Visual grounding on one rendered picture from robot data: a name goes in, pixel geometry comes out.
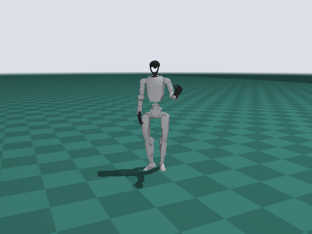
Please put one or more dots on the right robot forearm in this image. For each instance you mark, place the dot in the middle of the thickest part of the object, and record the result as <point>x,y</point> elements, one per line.
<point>139,106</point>

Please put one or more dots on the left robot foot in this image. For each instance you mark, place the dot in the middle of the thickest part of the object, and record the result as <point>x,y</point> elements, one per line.
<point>162,167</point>

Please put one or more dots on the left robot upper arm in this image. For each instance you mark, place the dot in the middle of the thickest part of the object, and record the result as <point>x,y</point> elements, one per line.
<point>167,81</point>

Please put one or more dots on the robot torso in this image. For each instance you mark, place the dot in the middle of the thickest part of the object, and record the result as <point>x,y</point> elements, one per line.
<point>155,93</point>

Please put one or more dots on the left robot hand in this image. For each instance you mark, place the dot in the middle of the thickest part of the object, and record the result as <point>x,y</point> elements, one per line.
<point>178,90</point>

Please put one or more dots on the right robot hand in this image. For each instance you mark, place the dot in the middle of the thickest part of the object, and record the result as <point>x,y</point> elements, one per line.
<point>139,117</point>

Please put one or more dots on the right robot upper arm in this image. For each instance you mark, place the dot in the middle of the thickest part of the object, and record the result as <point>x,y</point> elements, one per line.
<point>142,89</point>

